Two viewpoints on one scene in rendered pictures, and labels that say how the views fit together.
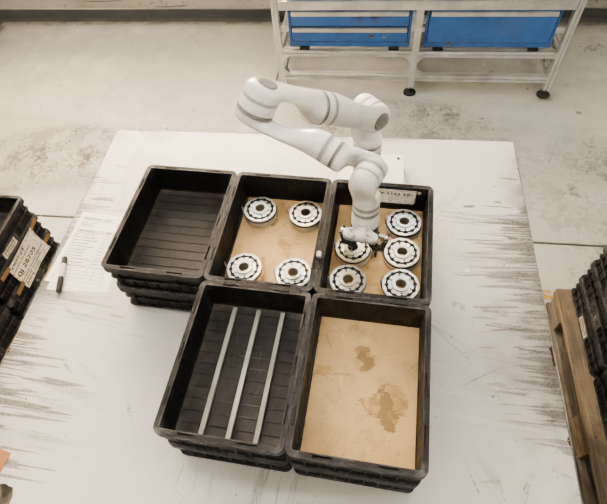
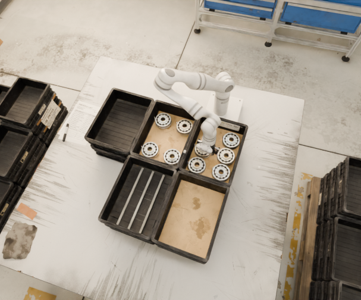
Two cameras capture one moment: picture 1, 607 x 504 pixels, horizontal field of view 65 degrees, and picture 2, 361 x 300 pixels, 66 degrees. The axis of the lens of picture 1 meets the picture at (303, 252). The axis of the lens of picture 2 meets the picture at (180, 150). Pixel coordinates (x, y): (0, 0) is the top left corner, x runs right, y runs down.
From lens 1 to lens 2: 0.40 m
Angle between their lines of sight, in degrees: 11
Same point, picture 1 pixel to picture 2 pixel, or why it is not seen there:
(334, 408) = (177, 223)
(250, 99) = (160, 80)
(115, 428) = (82, 211)
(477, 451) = (238, 252)
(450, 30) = (297, 14)
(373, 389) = (196, 218)
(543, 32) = (352, 24)
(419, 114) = (270, 59)
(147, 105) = (119, 28)
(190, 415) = (115, 213)
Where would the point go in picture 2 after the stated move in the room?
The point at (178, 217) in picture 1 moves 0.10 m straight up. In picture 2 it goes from (123, 115) to (119, 107)
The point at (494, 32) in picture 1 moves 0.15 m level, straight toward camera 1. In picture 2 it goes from (323, 19) to (317, 29)
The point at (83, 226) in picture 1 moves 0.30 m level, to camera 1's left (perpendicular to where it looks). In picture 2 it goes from (78, 108) to (38, 106)
